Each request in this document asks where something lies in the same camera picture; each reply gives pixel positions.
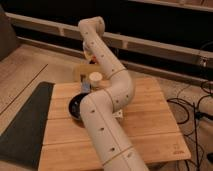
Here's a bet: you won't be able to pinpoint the dark ceramic bowl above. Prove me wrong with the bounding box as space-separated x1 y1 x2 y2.
68 93 87 121

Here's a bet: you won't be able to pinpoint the blue small object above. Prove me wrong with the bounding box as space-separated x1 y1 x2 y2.
81 81 90 93

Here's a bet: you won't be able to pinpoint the white ceramic cup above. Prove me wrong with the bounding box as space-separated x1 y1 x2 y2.
89 72 103 87

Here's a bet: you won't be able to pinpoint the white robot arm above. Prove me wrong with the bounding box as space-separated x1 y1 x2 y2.
78 17 149 171

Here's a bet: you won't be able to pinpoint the dark floor mat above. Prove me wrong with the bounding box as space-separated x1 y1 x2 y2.
0 82 54 169

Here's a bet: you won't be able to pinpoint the black floor cables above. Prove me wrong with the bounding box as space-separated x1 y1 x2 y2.
169 79 213 171

